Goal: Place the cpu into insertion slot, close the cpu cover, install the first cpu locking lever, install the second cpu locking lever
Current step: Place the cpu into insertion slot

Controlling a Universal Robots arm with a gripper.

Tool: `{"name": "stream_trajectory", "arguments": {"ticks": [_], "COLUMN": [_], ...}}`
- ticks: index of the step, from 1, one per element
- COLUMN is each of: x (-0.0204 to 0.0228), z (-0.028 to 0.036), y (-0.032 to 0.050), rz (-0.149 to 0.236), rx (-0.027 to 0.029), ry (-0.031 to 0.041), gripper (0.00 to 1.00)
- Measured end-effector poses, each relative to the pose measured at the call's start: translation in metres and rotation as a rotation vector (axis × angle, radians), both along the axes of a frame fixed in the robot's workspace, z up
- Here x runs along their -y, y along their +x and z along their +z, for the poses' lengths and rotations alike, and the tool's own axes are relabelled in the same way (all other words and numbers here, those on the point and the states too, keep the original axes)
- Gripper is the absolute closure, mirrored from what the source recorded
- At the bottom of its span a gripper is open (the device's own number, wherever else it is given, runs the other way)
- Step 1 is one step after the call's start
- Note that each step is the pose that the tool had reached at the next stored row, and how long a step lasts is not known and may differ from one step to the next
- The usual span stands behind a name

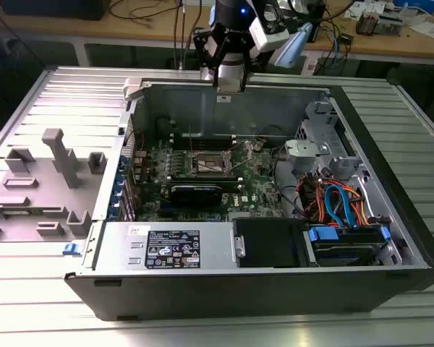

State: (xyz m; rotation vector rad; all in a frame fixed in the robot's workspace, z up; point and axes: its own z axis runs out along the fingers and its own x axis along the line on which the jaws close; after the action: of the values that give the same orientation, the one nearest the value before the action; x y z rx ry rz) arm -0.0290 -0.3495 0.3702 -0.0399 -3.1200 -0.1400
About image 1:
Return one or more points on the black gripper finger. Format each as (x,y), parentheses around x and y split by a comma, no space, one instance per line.
(198,39)
(247,54)

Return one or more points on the square CPU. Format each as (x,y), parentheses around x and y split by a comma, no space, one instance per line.
(228,89)

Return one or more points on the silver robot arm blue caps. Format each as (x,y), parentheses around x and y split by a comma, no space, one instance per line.
(293,47)

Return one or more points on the CPU socket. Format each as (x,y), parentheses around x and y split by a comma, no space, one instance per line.
(208,162)

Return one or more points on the blue expansion slot latch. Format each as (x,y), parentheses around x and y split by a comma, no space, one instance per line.
(115,193)

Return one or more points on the black upright box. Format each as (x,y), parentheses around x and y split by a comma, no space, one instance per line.
(318,32)

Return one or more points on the coin battery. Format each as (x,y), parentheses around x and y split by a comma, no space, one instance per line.
(257,146)

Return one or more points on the small black box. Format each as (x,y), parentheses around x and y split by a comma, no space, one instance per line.
(345,38)

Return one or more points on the silver metal drive cage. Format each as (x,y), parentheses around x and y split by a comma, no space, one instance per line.
(320,126)

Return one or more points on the wooden desk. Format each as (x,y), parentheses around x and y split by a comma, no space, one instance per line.
(94,29)

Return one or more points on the finned heat sink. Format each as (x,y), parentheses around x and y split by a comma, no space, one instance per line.
(367,23)

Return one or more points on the white printed box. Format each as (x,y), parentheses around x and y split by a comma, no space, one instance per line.
(361,5)

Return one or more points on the green motherboard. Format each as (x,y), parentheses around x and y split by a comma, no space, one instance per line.
(253,180)

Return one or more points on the large black equipment box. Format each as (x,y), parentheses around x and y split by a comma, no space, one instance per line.
(58,9)

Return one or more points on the grey electronic device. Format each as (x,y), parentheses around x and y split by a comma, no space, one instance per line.
(390,25)

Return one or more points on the black graphics card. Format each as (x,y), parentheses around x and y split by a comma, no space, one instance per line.
(195,197)

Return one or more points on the white papers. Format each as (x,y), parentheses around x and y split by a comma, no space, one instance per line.
(430,29)

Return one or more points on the black plastic shroud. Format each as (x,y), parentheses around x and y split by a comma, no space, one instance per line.
(271,244)

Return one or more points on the hard disk in blue carrier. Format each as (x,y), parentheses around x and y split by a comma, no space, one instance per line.
(347,249)

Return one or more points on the grey parts rack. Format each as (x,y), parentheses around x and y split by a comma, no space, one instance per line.
(40,197)

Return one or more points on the silver power supply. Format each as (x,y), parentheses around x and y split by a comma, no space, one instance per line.
(115,249)

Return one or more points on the black PC case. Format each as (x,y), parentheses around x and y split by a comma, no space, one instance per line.
(238,292)

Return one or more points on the blue plastic clip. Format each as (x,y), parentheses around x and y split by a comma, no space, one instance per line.
(71,248)

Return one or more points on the white camera black bracket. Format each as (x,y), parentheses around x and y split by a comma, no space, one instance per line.
(269,36)

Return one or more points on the small white camera box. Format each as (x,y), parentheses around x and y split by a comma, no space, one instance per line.
(207,74)

